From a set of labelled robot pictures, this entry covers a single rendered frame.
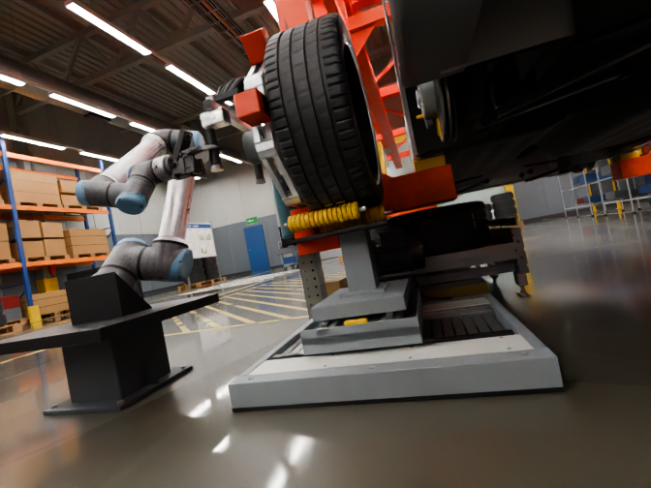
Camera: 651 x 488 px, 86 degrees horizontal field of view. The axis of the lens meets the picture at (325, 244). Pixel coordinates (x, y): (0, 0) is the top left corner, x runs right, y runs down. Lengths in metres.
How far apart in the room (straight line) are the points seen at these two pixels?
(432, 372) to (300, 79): 0.84
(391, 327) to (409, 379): 0.18
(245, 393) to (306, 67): 0.93
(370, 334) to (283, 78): 0.77
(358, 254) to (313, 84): 0.56
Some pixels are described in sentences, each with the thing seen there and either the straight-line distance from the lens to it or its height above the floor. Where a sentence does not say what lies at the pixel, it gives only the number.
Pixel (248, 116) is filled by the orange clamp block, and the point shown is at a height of 0.81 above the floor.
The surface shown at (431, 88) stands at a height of 0.84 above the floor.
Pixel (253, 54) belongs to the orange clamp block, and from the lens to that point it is 1.32.
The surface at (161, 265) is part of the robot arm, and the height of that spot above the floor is 0.47.
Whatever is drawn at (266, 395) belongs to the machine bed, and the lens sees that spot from 1.05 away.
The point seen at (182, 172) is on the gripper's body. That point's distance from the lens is 1.35.
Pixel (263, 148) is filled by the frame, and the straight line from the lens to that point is 1.12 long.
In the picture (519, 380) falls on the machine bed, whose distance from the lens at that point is 0.94.
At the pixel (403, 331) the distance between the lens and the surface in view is 1.04.
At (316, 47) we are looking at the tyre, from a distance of 1.11.
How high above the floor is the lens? 0.40
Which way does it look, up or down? 1 degrees up
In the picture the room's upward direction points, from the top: 11 degrees counter-clockwise
